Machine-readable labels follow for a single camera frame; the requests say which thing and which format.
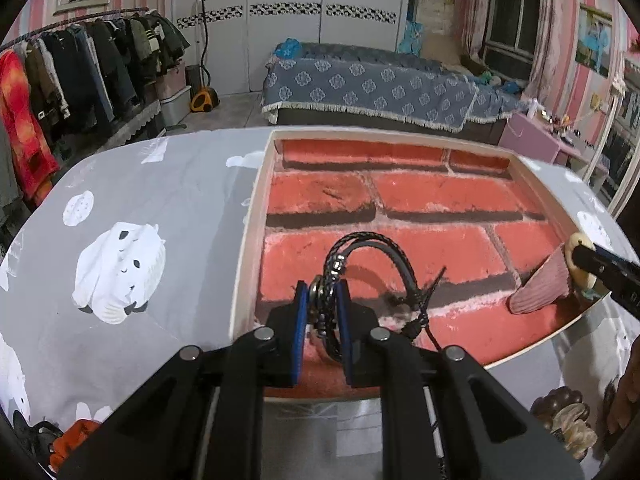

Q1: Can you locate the pink patterned curtain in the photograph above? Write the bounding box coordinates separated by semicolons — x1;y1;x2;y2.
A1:
529;0;569;102
462;0;494;62

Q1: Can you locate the pink nightstand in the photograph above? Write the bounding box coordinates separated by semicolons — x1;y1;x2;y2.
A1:
499;112;592;170

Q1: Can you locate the cream hair clip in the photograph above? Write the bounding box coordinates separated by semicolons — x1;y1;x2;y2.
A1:
564;232;599;302

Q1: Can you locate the blue bag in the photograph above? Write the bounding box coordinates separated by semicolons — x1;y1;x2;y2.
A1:
274;39;303;61

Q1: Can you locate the dark bed base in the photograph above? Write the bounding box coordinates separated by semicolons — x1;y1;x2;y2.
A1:
276;107;507;146

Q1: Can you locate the brick pattern tray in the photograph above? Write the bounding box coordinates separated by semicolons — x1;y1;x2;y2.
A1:
229;127;608;401

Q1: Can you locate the pink storage box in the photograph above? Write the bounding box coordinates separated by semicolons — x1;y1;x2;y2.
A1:
155;65;188;101

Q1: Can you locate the grey lace trimmed cloth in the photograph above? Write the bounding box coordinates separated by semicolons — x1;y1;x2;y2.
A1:
94;101;164;155

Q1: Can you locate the bed with blue blanket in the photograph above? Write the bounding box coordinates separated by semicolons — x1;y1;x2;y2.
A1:
261;42;531;133

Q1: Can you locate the beige bow hair clip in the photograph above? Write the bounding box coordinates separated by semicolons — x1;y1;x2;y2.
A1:
549;404;599;462

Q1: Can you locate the garment steamer with yellow base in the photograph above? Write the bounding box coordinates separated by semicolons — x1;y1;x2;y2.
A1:
189;0;222;114

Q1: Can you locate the white wardrobe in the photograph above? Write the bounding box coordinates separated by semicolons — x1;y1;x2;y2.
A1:
172;0;412;97

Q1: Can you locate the metal clothes rail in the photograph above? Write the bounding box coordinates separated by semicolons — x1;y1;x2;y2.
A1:
0;6;150;52

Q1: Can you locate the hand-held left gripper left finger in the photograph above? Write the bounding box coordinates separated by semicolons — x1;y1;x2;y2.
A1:
57;280;311;480

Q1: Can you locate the row of hanging clothes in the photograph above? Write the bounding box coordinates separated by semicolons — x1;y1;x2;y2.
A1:
0;10;192;211

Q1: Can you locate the wall poster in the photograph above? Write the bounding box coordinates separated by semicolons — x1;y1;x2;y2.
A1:
575;2;614;79

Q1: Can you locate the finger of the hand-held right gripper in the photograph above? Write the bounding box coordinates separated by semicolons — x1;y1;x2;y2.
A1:
570;241;640;319

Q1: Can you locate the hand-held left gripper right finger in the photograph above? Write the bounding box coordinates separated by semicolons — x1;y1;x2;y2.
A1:
335;280;586;480

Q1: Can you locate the orange scrunchie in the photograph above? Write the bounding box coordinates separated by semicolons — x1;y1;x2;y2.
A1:
49;419;104;474

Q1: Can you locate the grey storage box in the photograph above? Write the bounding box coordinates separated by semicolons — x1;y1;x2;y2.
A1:
160;86;194;127

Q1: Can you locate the person's right hand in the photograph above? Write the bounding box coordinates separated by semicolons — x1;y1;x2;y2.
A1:
606;357;640;436

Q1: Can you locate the window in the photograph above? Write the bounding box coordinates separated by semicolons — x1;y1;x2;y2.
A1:
484;0;543;67

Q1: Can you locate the black braided cord bracelet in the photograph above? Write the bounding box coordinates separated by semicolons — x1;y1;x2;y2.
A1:
307;231;448;361

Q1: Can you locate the white framed mirror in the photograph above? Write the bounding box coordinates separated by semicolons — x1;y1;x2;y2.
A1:
584;50;640;213

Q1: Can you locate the pink knit hair tie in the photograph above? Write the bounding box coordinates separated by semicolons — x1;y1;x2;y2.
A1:
509;245;573;316

